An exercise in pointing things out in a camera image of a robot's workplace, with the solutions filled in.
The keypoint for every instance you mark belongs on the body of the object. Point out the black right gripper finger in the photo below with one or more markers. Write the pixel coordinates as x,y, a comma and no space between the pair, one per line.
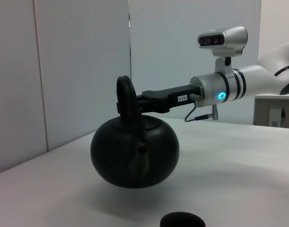
149,99
156,108

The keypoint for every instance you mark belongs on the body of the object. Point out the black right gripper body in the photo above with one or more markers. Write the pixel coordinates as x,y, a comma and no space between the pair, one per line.
177,97

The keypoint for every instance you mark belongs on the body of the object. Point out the black round teapot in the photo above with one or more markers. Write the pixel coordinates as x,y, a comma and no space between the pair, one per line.
135,156

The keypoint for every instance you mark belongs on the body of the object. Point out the dark brown teacup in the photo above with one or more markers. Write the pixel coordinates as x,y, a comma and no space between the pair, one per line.
182,220

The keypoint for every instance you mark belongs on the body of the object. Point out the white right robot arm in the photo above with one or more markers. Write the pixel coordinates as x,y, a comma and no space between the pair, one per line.
253,80

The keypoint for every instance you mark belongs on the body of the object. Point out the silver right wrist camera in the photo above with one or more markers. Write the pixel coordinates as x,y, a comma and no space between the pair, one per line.
232,35

